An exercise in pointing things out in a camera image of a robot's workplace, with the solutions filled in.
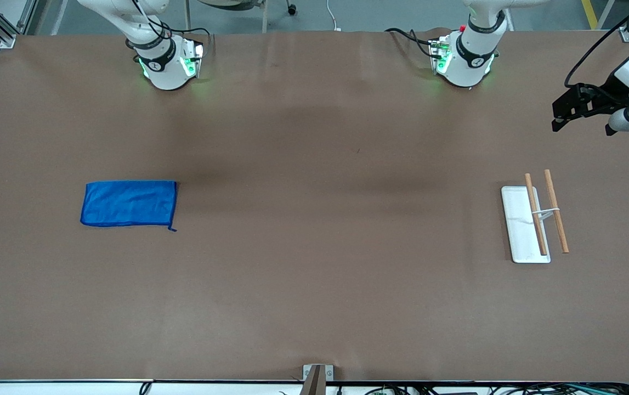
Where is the blue microfibre towel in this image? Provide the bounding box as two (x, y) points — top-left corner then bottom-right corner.
(80, 180), (178, 232)

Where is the black arm base cable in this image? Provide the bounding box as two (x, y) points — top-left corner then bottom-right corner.
(384, 27), (441, 58)
(152, 16), (215, 58)

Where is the black left arm base cable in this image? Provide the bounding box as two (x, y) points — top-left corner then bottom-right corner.
(384, 27), (441, 58)

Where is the white floor cable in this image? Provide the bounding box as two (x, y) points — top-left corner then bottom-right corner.
(326, 0), (343, 32)

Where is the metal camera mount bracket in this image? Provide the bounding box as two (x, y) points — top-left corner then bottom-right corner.
(299, 363), (335, 395)

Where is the black right arm base cable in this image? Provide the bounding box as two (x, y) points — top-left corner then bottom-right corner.
(152, 16), (215, 58)

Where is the white rack with wooden rods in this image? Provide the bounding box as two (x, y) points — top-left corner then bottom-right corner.
(501, 169), (570, 264)

